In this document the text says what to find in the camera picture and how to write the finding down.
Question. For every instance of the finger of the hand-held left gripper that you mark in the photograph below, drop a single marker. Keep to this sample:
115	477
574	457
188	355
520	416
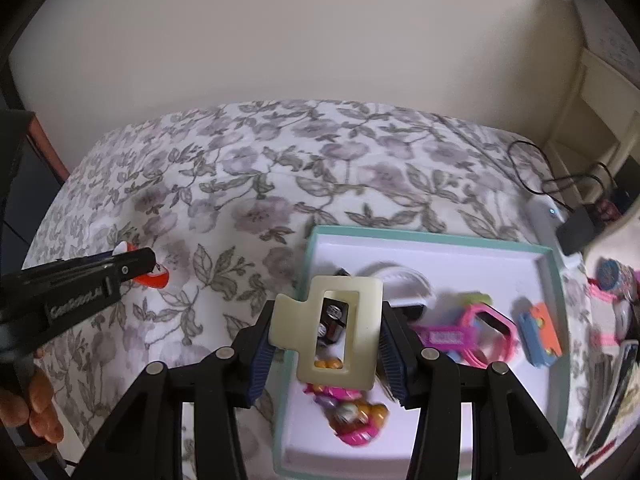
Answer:
132	265

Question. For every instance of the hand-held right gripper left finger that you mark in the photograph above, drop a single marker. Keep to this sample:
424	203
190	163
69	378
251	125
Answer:
260	365

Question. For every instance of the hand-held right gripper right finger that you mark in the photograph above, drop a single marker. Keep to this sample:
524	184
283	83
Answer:
392	360

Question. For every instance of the orange capped glue stick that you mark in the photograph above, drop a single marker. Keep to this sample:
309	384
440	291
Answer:
157	277

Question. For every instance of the cream hair claw clip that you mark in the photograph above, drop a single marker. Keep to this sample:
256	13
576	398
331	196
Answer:
367	320

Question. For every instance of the pink yellow toy figure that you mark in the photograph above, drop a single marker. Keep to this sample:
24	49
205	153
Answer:
350	420

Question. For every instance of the pink smart watch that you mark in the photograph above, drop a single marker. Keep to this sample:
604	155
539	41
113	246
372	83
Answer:
492	330

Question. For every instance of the teal white shallow tray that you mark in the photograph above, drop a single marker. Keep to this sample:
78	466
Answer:
500	265

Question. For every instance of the orange blue eraser pack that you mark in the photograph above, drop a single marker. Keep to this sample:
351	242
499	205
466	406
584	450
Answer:
542	332

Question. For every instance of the person's left hand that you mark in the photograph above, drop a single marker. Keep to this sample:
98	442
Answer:
42	410

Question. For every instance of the dark wooden furniture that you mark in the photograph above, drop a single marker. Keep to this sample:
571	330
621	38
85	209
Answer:
25	160

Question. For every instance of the grey floral bedsheet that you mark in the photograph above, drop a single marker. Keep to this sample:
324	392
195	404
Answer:
300	160

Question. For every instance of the white power strip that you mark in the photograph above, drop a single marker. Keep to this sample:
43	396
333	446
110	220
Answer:
572	260

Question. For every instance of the white device blue light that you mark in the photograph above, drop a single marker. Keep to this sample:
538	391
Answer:
545	217

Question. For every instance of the pink white beaded mat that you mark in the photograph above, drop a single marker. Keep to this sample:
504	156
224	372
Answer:
607	335

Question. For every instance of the black power adapter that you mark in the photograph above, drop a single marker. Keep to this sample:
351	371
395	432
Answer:
575	232

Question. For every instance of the black silver remote control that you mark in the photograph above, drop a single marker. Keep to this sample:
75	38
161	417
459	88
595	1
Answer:
617	390

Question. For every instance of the metal wristwatch blue face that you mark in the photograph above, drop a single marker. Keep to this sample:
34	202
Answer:
615	275

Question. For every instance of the cream wooden shelf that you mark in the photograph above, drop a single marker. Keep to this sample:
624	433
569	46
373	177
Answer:
595	110

